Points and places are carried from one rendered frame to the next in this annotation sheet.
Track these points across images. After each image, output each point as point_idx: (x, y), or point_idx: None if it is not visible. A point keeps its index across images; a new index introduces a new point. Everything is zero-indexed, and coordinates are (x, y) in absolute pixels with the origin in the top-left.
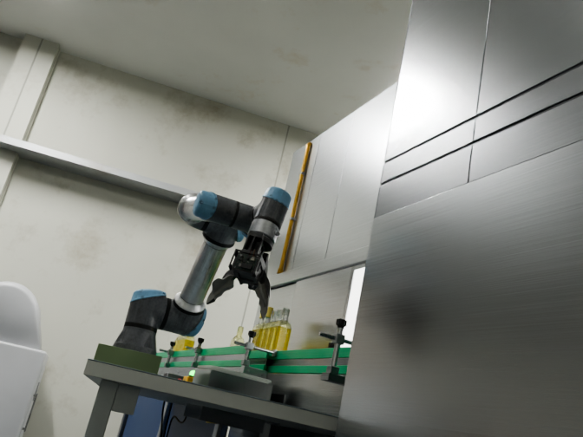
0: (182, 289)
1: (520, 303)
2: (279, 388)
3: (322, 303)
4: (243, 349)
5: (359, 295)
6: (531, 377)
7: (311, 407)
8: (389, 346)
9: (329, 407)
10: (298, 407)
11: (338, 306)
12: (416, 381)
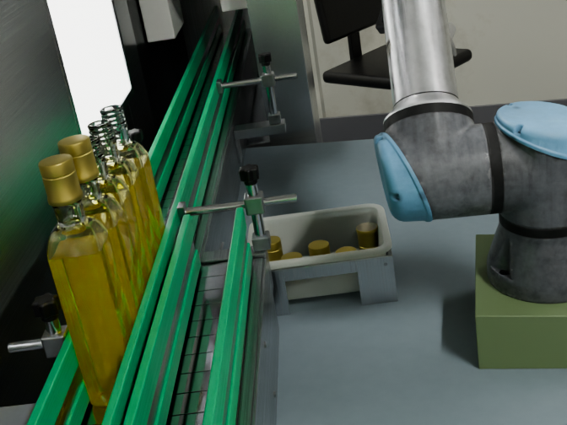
0: (456, 86)
1: (301, 2)
2: (216, 248)
3: (17, 72)
4: (243, 235)
5: (64, 22)
6: (307, 41)
7: (232, 211)
8: (305, 54)
9: (235, 186)
10: (229, 233)
11: (49, 62)
12: (309, 70)
